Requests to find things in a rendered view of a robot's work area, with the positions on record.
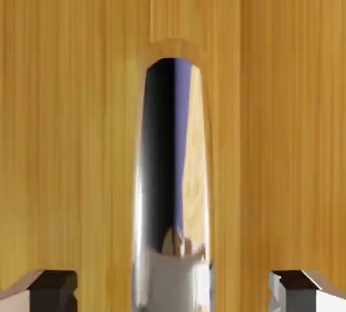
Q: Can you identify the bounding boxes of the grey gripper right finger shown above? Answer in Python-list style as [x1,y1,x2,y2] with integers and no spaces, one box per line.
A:
[268,269,346,312]

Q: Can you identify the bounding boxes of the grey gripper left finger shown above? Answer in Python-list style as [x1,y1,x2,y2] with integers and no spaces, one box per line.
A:
[0,269,78,312]

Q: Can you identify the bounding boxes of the light wood drawer front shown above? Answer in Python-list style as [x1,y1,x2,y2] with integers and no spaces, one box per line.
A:
[0,0,346,312]

